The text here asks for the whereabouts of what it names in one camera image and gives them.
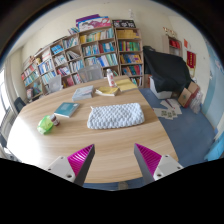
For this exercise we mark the wooden bookshelf with books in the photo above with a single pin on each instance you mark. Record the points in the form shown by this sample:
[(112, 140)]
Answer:
[(118, 49)]

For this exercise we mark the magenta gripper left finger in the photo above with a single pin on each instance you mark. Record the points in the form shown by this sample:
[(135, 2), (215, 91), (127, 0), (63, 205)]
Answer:
[(73, 168)]

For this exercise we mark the dark chair far left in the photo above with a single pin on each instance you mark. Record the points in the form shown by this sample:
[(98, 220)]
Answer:
[(19, 104)]

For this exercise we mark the teal book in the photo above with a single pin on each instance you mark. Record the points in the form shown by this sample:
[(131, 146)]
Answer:
[(66, 109)]

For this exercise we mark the white plastic bottle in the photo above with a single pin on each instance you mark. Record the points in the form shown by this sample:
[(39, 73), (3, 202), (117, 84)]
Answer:
[(110, 78)]

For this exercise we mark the yellow booklet near centre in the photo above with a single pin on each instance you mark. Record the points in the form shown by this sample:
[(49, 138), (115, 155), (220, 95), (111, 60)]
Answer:
[(107, 91)]

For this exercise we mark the brown cardboard box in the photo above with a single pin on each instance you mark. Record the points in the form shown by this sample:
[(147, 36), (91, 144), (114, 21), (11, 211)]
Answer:
[(188, 94)]

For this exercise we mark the grey mesh chair middle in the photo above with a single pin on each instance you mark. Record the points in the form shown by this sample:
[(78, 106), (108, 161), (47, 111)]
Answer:
[(90, 73)]

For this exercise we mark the green plastic bag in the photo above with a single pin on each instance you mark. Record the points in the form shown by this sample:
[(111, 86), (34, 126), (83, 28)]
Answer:
[(45, 125)]

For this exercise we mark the small dark jar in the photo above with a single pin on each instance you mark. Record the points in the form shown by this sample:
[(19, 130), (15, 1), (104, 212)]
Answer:
[(54, 120)]

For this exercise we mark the red wall banner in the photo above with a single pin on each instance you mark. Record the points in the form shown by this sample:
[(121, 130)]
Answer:
[(191, 60)]

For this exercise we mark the small wooden wall cabinet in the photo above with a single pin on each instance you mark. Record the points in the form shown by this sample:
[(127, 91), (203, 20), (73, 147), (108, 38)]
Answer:
[(172, 46)]

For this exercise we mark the yellow booklet by bottle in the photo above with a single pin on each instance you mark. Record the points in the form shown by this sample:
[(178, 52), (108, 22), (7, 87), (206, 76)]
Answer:
[(125, 85)]

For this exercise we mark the white knitted towel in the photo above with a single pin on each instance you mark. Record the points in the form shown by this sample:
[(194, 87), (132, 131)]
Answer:
[(115, 116)]

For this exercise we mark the black sign atop shelf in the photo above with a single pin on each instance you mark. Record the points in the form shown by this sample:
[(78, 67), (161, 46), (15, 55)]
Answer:
[(123, 24)]

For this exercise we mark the papers on floor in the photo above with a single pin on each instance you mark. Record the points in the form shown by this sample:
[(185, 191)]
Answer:
[(170, 109)]

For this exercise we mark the grey chair left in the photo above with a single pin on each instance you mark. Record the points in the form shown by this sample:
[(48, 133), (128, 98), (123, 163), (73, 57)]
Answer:
[(55, 84)]

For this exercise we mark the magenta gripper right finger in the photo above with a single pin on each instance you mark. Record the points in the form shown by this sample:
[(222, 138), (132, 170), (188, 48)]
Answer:
[(154, 166)]

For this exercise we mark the black cloth cover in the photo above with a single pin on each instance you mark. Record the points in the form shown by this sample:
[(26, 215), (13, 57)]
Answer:
[(169, 72)]

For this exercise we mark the grey book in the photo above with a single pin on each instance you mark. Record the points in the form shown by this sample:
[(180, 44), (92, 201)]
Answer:
[(83, 93)]

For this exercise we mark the colourful boxes atop shelf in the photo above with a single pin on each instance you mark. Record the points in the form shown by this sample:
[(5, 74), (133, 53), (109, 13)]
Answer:
[(92, 22)]

